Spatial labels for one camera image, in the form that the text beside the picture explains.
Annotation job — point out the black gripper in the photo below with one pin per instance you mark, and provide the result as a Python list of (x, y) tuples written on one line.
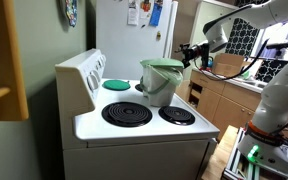
[(200, 53)]

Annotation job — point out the white and green bin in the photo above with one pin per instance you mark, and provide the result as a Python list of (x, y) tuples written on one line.
[(160, 95)]

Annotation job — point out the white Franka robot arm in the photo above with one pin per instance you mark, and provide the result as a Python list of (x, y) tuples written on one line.
[(277, 96)]

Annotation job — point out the yellow fridge magnet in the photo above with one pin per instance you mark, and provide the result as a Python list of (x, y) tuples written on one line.
[(158, 35)]

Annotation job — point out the tall white cabinet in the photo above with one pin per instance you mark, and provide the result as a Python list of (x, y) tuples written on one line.
[(207, 16)]

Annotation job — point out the brown cardboard box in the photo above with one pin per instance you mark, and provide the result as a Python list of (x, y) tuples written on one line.
[(229, 65)]

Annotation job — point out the blue paper flyer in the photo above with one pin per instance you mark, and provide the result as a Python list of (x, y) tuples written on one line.
[(156, 13)]

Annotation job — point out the small dark fridge magnet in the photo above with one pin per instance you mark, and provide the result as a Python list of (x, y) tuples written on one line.
[(143, 25)]

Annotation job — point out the black coil stove burner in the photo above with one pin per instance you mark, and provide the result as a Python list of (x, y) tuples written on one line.
[(176, 115), (126, 114), (138, 87)]

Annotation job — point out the paper with red picture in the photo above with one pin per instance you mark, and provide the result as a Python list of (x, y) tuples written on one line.
[(145, 8)]

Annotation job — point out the white refrigerator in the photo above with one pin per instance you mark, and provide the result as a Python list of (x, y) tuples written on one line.
[(124, 50)]

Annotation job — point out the wooden kitchen base cabinet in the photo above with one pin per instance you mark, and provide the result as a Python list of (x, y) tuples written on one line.
[(230, 103)]

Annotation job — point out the white paper note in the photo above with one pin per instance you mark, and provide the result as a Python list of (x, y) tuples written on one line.
[(133, 13)]

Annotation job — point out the green round lid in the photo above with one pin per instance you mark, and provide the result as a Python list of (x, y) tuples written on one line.
[(116, 85)]

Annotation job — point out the white stove knob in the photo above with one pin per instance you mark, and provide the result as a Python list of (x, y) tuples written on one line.
[(103, 59), (97, 75), (101, 63), (93, 82)]

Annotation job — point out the white electric stove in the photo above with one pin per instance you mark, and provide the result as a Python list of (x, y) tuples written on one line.
[(134, 160)]

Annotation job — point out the colourful hanging pot holder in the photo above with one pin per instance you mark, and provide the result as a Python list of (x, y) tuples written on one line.
[(71, 11)]

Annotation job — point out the black mounted camera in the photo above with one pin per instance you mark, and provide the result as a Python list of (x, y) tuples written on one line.
[(280, 45)]

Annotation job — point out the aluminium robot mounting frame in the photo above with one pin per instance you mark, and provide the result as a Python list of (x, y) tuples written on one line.
[(239, 165)]

